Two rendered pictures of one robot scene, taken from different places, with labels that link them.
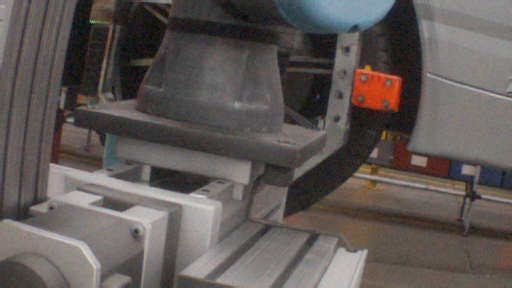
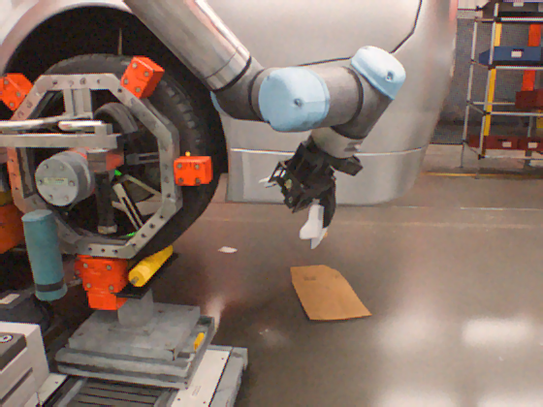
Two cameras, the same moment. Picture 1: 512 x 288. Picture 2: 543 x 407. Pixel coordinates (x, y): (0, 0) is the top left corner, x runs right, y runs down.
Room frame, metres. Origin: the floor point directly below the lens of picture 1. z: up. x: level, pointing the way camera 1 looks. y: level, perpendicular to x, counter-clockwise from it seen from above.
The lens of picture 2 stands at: (0.62, -0.34, 1.11)
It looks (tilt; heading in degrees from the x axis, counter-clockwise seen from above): 17 degrees down; 355
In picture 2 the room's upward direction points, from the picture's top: straight up
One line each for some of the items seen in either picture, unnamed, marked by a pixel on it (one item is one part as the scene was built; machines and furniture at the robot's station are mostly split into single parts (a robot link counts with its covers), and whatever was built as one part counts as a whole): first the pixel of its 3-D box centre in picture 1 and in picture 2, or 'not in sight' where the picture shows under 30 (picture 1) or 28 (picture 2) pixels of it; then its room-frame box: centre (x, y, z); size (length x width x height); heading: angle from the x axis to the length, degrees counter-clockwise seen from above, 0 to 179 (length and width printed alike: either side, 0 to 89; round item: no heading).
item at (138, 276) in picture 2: not in sight; (152, 262); (1.97, -0.04, 0.51); 0.29 x 0.06 x 0.06; 167
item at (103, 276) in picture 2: not in sight; (111, 274); (1.93, 0.09, 0.48); 0.16 x 0.12 x 0.17; 167
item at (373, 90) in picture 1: (376, 90); (193, 171); (1.83, -0.21, 0.85); 0.09 x 0.08 x 0.07; 77
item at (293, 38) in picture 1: (286, 32); (106, 156); (1.66, -0.02, 0.93); 0.09 x 0.05 x 0.05; 167
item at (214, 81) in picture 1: (215, 70); not in sight; (0.99, 0.05, 0.87); 0.15 x 0.15 x 0.10
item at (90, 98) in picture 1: (94, 62); not in sight; (1.71, 0.32, 0.83); 0.04 x 0.04 x 0.16
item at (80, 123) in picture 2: not in sight; (93, 109); (1.75, 0.03, 1.03); 0.19 x 0.18 x 0.11; 167
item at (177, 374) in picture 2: not in sight; (140, 342); (2.06, 0.06, 0.13); 0.50 x 0.36 x 0.10; 77
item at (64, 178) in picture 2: not in sight; (78, 173); (1.83, 0.11, 0.85); 0.21 x 0.14 x 0.14; 167
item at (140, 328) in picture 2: not in sight; (134, 298); (2.06, 0.06, 0.32); 0.40 x 0.30 x 0.28; 77
